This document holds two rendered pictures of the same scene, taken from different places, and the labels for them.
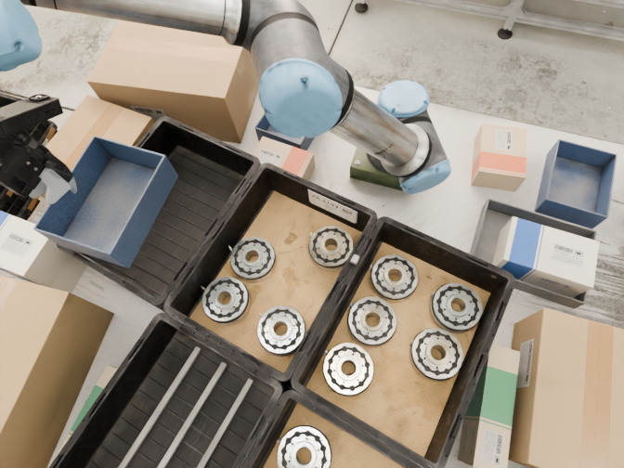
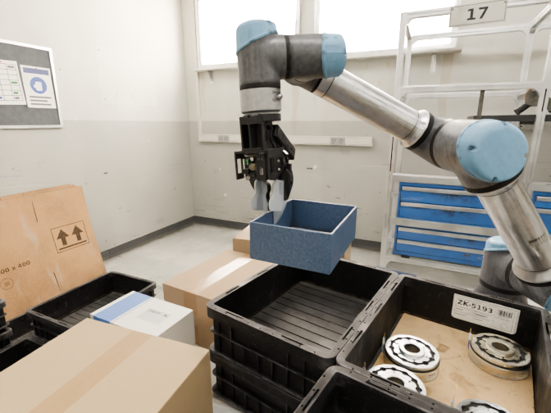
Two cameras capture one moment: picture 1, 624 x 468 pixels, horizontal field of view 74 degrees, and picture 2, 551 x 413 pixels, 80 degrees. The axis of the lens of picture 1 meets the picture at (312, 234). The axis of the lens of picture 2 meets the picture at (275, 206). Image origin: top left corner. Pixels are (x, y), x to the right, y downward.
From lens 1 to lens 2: 0.65 m
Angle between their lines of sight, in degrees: 52
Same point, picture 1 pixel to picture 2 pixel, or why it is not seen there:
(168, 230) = (302, 331)
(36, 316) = (167, 366)
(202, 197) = (332, 311)
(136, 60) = not seen: hidden behind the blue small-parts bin
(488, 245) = not seen: outside the picture
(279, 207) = (415, 324)
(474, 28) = not seen: hidden behind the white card
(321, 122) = (512, 164)
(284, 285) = (459, 389)
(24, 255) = (159, 324)
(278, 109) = (483, 142)
